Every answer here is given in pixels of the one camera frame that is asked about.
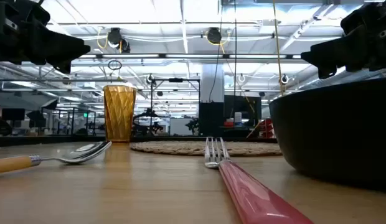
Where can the red shelf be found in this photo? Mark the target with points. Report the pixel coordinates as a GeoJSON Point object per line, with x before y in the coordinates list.
{"type": "Point", "coordinates": [267, 127]}

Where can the amber plastic tumbler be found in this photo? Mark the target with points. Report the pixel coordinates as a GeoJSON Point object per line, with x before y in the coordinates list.
{"type": "Point", "coordinates": [119, 115]}

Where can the black bowl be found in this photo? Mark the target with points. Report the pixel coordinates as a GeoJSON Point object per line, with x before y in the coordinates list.
{"type": "Point", "coordinates": [336, 133]}

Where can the black metal table frame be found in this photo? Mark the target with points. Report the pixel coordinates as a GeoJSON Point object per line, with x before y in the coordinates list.
{"type": "Point", "coordinates": [56, 140]}

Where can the black robot station frame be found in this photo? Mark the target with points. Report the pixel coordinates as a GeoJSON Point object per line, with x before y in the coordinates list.
{"type": "Point", "coordinates": [152, 102]}

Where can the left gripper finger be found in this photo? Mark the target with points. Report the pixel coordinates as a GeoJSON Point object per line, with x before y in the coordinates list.
{"type": "Point", "coordinates": [65, 46]}
{"type": "Point", "coordinates": [64, 67]}

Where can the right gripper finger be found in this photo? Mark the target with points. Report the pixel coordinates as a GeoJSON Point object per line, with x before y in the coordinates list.
{"type": "Point", "coordinates": [325, 73]}
{"type": "Point", "coordinates": [327, 54]}

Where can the white and black pillar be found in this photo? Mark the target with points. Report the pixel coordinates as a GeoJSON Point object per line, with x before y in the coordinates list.
{"type": "Point", "coordinates": [211, 93]}

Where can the round woven straw placemat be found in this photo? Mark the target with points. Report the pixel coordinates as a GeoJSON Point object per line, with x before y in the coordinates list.
{"type": "Point", "coordinates": [180, 148]}

